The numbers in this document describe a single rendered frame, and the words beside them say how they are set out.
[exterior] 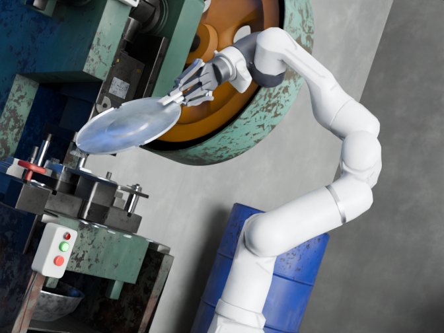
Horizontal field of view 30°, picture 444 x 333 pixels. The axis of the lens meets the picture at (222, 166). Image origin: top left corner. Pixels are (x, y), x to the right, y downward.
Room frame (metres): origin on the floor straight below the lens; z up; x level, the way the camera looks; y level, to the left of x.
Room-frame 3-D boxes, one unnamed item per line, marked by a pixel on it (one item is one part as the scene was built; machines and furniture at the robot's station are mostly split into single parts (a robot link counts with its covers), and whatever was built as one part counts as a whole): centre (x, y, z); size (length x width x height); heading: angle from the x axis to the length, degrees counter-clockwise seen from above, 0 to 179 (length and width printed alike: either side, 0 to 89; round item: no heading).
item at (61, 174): (2.63, 0.44, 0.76); 0.15 x 0.09 x 0.05; 140
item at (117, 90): (2.61, 0.42, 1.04); 0.17 x 0.15 x 0.30; 50
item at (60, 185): (2.64, 0.45, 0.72); 0.20 x 0.16 x 0.03; 140
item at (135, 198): (2.69, 0.24, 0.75); 0.03 x 0.03 x 0.10; 50
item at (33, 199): (2.25, 0.47, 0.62); 0.10 x 0.06 x 0.20; 140
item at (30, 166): (2.23, 0.48, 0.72); 0.07 x 0.06 x 0.08; 50
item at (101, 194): (2.52, 0.31, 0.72); 0.25 x 0.14 x 0.14; 50
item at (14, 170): (2.50, 0.56, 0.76); 0.17 x 0.06 x 0.10; 140
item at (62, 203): (2.63, 0.45, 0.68); 0.45 x 0.30 x 0.06; 140
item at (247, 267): (2.18, -0.16, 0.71); 0.18 x 0.11 x 0.25; 4
